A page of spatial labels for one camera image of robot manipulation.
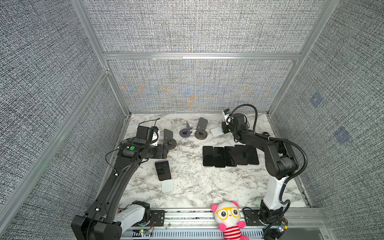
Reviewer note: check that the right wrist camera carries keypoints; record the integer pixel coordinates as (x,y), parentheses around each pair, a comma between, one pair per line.
(227,116)

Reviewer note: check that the white flat phone stand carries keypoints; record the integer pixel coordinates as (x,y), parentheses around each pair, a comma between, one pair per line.
(167,186)

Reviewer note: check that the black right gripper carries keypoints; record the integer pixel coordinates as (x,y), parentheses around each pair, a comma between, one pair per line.
(224,127)

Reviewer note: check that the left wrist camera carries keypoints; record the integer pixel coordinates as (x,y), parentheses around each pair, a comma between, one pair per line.
(155,137)

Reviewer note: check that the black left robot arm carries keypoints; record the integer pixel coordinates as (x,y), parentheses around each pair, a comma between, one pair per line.
(99,223)

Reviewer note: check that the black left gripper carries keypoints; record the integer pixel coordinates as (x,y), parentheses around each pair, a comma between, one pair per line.
(162,151)

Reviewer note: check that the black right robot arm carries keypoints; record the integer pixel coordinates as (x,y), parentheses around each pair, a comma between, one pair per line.
(280,164)

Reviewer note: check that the phone with pink edge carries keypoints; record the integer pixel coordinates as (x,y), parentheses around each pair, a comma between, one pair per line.
(163,170)

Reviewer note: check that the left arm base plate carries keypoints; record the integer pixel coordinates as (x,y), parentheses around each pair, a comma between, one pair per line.
(157,219)

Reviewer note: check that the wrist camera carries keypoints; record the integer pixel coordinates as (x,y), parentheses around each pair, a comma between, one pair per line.
(227,116)
(155,137)

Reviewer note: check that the white folding stand back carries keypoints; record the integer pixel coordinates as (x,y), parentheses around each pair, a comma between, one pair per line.
(217,132)

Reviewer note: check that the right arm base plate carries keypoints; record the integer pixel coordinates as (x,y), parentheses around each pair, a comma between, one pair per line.
(252,218)

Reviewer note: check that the pink white plush toy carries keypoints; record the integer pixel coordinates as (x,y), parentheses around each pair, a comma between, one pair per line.
(228,216)

